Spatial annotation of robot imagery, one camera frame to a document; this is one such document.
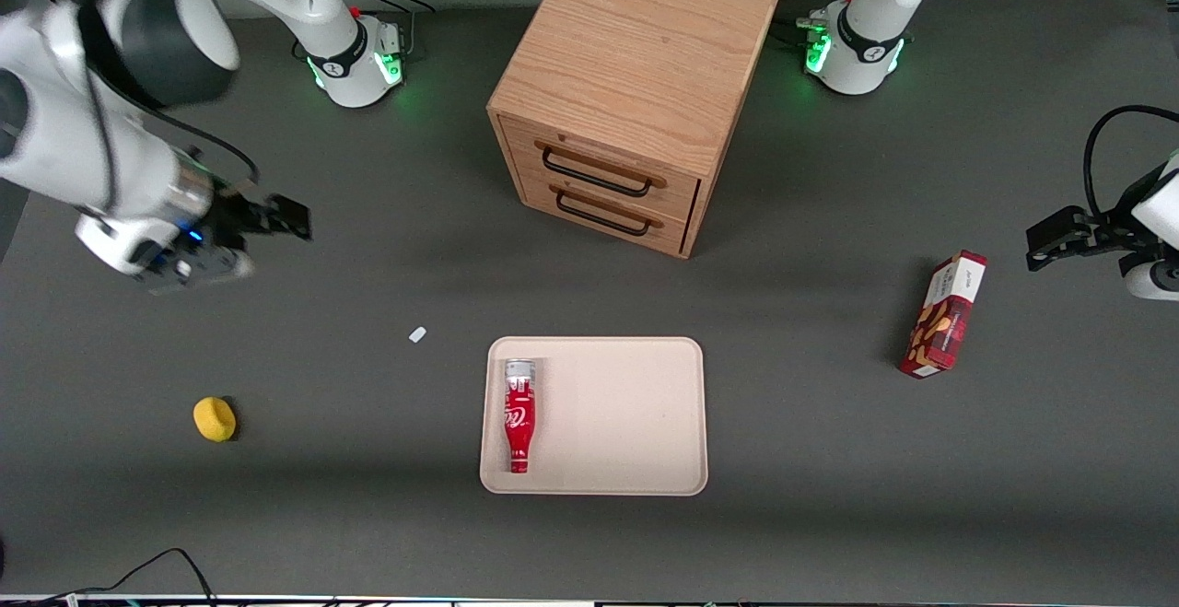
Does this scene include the red coke bottle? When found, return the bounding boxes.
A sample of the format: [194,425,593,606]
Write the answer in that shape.
[503,358,539,475]

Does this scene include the black cable at table edge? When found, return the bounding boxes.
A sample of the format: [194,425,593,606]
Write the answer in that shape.
[0,547,218,607]

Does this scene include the black drawer handle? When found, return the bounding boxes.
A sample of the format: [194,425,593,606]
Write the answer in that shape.
[549,183,664,239]
[534,138,668,200]

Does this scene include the black left arm base cables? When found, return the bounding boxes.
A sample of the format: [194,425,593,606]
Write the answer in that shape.
[772,0,862,51]

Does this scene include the yellow lemon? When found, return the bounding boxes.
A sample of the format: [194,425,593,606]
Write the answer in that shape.
[193,396,238,443]

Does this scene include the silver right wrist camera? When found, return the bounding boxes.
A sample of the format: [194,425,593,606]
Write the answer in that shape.
[136,246,256,293]

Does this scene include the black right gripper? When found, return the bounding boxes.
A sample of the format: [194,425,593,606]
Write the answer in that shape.
[182,174,313,263]

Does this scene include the black left arm wrist cable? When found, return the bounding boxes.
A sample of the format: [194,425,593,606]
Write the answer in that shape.
[1083,104,1179,219]

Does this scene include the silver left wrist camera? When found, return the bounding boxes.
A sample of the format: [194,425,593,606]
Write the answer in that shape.
[1122,255,1179,302]

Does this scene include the black right arm base cables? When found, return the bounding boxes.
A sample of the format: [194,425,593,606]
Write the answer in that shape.
[293,0,438,63]

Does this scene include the red snack box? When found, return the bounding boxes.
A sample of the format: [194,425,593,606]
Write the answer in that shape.
[899,250,988,379]

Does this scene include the black right arm wrist cable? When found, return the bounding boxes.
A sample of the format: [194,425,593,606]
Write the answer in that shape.
[78,0,262,212]

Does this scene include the beige plastic tray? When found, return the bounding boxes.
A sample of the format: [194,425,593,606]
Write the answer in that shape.
[479,336,709,496]

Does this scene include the wooden drawer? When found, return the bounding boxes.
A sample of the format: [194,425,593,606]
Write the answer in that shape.
[500,115,703,222]
[519,172,696,256]

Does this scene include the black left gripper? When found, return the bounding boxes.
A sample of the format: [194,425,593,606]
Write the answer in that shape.
[1026,174,1167,273]

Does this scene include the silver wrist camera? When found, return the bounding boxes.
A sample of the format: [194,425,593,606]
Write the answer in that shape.
[136,246,256,293]
[1122,255,1179,302]

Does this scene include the black arm base cables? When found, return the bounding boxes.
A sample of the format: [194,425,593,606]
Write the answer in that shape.
[772,0,862,51]
[293,0,438,63]

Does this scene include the black arm wrist cable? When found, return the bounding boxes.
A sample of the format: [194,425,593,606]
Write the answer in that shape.
[78,0,262,212]
[1083,104,1179,219]

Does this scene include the wooden drawer cabinet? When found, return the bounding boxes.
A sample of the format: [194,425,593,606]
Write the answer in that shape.
[486,0,782,261]

